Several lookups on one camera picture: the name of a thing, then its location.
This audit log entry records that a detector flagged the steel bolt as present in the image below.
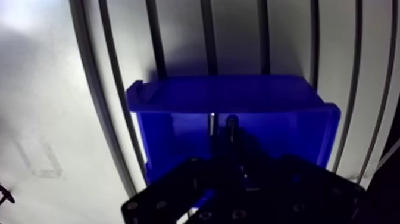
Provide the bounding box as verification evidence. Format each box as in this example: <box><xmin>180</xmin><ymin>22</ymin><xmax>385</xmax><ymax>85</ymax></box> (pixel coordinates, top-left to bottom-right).
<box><xmin>208</xmin><ymin>111</ymin><xmax>217</xmax><ymax>137</ymax></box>

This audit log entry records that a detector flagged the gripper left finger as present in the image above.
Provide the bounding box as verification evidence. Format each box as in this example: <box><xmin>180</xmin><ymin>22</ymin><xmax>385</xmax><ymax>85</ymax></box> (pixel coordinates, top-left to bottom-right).
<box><xmin>120</xmin><ymin>115</ymin><xmax>234</xmax><ymax>224</ymax></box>

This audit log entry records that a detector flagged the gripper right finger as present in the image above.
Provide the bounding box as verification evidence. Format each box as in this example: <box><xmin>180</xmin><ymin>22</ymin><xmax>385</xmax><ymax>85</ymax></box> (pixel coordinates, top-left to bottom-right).
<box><xmin>232</xmin><ymin>115</ymin><xmax>367</xmax><ymax>224</ymax></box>

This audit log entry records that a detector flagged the blue bin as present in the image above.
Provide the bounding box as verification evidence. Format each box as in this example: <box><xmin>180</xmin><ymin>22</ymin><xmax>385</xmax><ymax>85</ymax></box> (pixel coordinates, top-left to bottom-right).
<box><xmin>124</xmin><ymin>74</ymin><xmax>342</xmax><ymax>217</ymax></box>

